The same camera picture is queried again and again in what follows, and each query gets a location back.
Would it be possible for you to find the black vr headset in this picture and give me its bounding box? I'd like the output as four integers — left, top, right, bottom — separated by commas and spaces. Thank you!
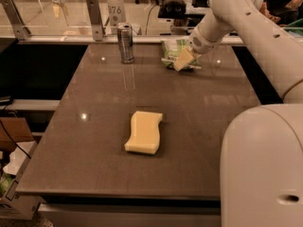
158, 0, 186, 19

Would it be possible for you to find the black cable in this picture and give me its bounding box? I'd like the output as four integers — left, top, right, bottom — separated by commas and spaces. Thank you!
0, 118, 32, 160

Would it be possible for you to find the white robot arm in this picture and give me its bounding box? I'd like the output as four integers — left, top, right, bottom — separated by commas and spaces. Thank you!
188, 0, 303, 227

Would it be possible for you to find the green jalapeno chip bag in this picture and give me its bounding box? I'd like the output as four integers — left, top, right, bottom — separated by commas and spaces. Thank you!
161, 39, 201, 71

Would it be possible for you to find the yellow sponge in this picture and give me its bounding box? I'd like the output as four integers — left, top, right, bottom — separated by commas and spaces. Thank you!
124, 111, 163, 154

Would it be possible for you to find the person in black shirt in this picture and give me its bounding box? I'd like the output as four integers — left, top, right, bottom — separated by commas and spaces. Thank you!
259, 0, 303, 26

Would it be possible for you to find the white storage box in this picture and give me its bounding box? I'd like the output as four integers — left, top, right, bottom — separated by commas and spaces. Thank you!
0, 161, 41, 221

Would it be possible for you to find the metal glass bracket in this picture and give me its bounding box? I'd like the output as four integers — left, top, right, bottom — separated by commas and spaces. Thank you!
86, 0, 104, 42
0, 0, 31, 41

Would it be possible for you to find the middle metal glass bracket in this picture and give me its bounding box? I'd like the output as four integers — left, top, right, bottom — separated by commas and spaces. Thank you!
86, 0, 104, 42

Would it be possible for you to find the left metal glass bracket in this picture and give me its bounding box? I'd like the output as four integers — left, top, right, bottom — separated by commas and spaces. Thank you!
0, 0, 31, 41

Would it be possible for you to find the brown cardboard box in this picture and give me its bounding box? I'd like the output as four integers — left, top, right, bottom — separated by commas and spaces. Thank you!
0, 117, 33, 152

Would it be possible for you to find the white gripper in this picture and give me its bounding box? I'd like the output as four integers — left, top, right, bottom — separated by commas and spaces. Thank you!
173, 27, 221, 71

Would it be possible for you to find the white numbered sign post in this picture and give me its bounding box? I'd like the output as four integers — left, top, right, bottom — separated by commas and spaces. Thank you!
107, 0, 126, 26

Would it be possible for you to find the silver drink can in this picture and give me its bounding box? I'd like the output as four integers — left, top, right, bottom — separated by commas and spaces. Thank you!
116, 23, 134, 63

